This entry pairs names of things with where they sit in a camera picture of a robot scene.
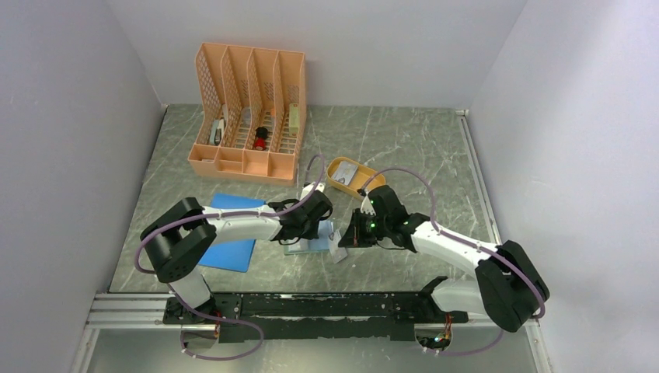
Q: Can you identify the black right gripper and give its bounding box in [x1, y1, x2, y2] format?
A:
[338, 207, 390, 248]

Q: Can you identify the yellow oval tray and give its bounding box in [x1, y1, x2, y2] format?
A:
[326, 156, 386, 200]

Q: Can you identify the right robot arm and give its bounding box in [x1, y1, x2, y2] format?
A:
[338, 185, 550, 333]

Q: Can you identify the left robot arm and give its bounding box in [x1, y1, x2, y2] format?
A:
[138, 190, 333, 323]

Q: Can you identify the silver VIP card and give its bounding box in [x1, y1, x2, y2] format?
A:
[331, 160, 358, 186]

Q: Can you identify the blue notebook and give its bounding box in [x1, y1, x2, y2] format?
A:
[199, 193, 264, 273]

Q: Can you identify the red black small bottle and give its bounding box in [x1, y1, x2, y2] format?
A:
[253, 127, 269, 151]

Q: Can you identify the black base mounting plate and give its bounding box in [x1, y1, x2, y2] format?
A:
[162, 285, 469, 343]

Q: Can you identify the pale green eraser block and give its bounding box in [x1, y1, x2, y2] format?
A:
[288, 103, 300, 137]

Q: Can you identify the white grey utility knife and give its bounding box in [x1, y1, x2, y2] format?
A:
[209, 117, 225, 146]

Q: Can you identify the orange plastic file organizer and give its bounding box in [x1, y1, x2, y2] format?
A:
[188, 43, 307, 186]

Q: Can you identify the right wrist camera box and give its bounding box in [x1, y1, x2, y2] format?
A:
[360, 196, 376, 216]

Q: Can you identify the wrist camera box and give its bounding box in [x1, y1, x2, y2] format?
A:
[298, 183, 326, 200]
[360, 196, 376, 216]

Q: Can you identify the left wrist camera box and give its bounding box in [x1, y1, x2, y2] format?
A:
[298, 183, 326, 200]

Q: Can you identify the aluminium table edge rail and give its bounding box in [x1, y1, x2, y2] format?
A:
[455, 110, 502, 243]

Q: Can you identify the aluminium front frame rail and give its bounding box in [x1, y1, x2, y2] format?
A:
[71, 293, 554, 372]

